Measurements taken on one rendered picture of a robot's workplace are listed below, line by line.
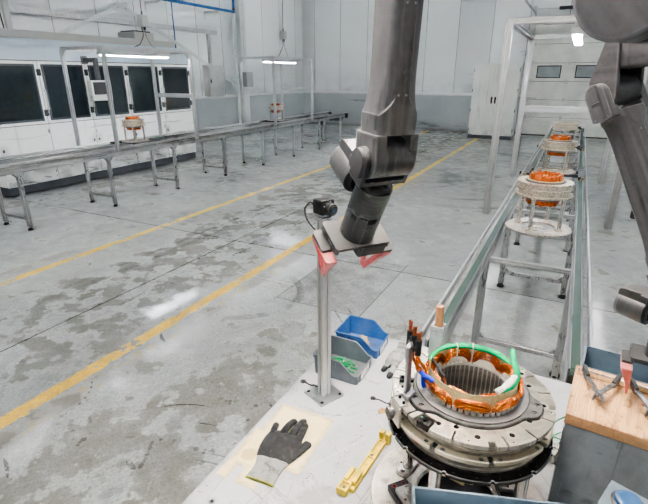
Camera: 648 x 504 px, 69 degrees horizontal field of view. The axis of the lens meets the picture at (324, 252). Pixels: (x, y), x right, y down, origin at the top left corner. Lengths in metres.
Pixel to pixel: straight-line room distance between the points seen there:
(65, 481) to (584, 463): 2.12
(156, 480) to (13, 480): 0.64
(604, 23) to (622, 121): 0.64
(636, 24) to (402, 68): 0.33
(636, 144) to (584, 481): 0.68
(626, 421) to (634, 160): 0.50
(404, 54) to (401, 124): 0.09
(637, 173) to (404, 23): 0.57
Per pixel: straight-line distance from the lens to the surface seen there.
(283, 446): 1.32
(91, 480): 2.55
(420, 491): 0.88
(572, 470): 1.19
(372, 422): 1.41
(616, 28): 0.39
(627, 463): 1.16
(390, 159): 0.66
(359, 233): 0.74
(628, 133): 1.03
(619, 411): 1.16
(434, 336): 1.08
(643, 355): 1.14
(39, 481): 2.65
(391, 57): 0.64
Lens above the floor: 1.70
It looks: 21 degrees down
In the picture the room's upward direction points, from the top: straight up
